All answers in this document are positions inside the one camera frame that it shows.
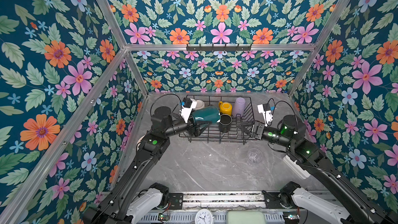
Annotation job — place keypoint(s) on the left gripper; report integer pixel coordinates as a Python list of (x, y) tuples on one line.
[(196, 130)]

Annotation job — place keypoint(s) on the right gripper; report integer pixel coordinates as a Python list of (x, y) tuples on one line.
[(256, 132)]

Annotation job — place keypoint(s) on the white mug green handle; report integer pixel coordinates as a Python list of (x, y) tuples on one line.
[(208, 114)]

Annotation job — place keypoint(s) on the lavender plastic cup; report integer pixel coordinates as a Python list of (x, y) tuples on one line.
[(239, 107)]

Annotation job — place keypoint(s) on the black mug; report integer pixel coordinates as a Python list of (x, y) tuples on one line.
[(225, 123)]

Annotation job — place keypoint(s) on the yellow mug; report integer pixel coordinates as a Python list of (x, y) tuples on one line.
[(225, 108)]

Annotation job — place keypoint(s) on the clear glass cup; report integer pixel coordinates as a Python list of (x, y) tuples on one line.
[(254, 156)]

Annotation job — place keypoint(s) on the red interior white mug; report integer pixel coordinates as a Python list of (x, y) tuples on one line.
[(200, 105)]

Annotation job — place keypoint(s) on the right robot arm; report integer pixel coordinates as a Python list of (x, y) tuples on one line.
[(306, 159)]

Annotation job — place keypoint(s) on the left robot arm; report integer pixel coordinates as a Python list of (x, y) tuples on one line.
[(123, 205)]

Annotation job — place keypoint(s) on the white analog clock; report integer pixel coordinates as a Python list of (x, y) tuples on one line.
[(204, 216)]

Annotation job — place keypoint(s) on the pale green sponge pad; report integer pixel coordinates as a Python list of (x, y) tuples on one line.
[(245, 217)]

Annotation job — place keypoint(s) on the black wire dish rack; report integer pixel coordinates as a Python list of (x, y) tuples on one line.
[(212, 133)]

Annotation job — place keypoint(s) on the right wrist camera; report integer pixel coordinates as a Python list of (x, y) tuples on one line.
[(266, 111)]

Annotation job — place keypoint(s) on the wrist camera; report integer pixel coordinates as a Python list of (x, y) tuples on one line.
[(266, 111), (187, 106)]

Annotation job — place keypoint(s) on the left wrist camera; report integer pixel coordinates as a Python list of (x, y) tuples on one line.
[(187, 106)]

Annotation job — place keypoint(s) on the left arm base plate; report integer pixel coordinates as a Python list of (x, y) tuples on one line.
[(176, 201)]

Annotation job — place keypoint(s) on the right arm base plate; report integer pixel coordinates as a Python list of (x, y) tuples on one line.
[(276, 200)]

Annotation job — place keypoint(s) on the wall hook rail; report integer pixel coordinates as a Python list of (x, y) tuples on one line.
[(218, 47)]

